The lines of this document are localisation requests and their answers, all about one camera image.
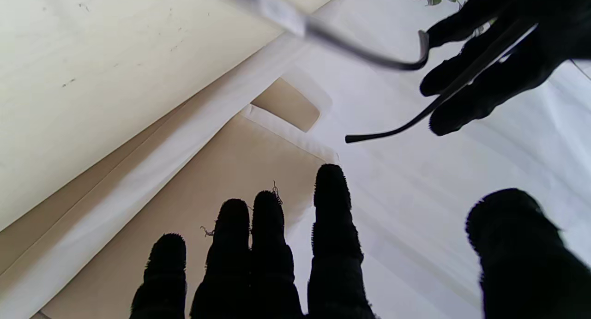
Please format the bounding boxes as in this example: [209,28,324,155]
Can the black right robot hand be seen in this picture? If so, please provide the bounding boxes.
[129,164,591,319]

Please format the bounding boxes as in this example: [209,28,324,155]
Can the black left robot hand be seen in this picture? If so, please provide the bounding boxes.
[419,0,591,136]

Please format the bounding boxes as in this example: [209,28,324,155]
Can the dark sunglasses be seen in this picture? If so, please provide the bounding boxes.
[222,0,538,144]

